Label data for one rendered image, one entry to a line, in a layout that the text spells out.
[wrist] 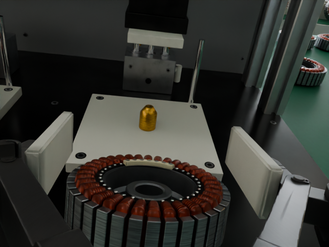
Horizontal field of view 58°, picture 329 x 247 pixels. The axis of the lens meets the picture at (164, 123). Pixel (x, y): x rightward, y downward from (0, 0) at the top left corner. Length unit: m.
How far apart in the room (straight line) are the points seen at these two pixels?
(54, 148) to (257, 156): 0.11
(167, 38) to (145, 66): 0.12
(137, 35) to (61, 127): 0.17
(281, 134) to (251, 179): 0.25
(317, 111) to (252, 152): 0.41
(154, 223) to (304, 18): 0.35
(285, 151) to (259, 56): 0.20
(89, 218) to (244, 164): 0.10
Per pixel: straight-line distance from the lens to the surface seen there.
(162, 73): 0.44
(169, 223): 0.16
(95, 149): 0.30
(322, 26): 1.64
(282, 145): 0.40
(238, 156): 0.20
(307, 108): 0.59
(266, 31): 0.53
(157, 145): 0.31
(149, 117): 0.33
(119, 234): 0.17
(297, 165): 0.37
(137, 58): 0.44
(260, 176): 0.17
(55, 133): 0.18
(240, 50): 0.59
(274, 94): 0.45
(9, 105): 0.41
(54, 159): 0.18
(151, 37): 0.33
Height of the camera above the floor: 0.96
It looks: 30 degrees down
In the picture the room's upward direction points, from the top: 8 degrees clockwise
